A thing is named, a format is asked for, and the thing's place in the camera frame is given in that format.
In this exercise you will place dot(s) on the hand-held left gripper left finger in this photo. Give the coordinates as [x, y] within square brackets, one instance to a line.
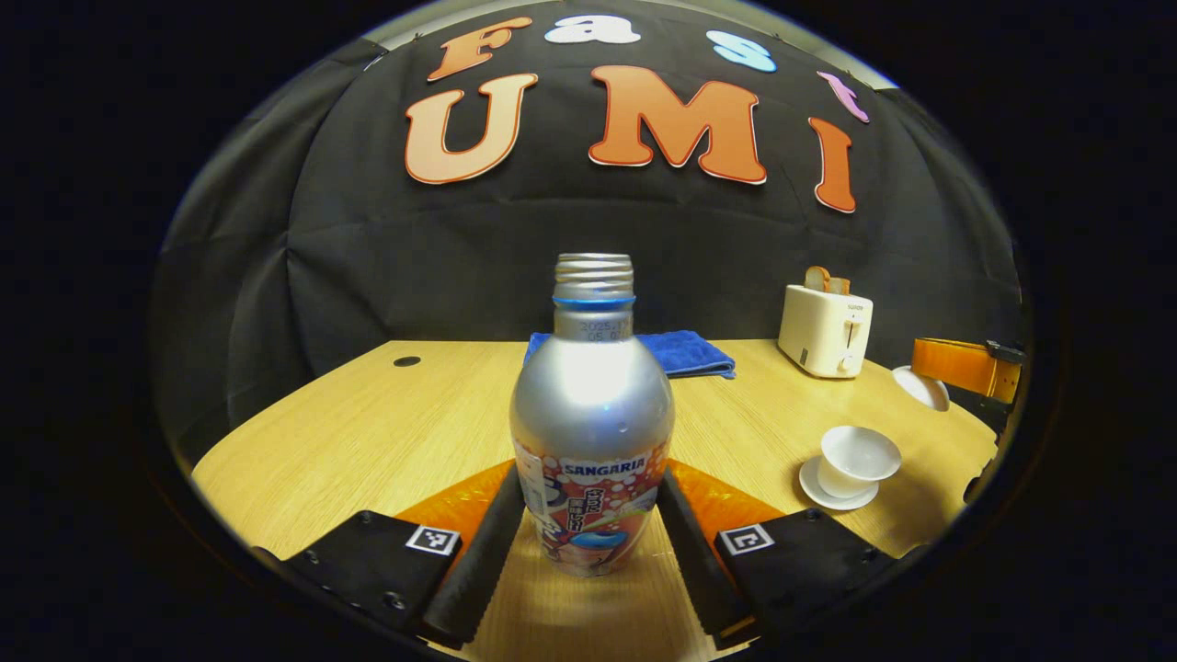
[478, 570]

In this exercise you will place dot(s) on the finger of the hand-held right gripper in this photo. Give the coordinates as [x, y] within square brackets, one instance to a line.
[961, 366]

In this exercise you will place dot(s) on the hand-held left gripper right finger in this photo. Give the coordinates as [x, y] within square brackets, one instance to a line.
[699, 570]

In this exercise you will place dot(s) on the white teacup lid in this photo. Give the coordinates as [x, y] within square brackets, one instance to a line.
[922, 388]

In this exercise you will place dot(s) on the white teacup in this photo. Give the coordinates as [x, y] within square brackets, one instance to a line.
[860, 450]

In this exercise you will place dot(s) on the silver water bottle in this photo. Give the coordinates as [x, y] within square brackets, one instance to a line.
[588, 405]

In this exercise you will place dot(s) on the white saucer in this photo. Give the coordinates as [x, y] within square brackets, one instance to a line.
[814, 489]

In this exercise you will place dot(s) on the brown toast slice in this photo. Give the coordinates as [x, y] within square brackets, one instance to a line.
[839, 285]
[817, 278]

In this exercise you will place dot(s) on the cream toaster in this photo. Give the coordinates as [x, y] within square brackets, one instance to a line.
[818, 331]

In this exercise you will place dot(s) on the blue folded towel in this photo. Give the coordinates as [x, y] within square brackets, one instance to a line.
[690, 354]

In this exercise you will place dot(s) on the black backdrop cloth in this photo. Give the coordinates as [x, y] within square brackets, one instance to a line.
[414, 276]

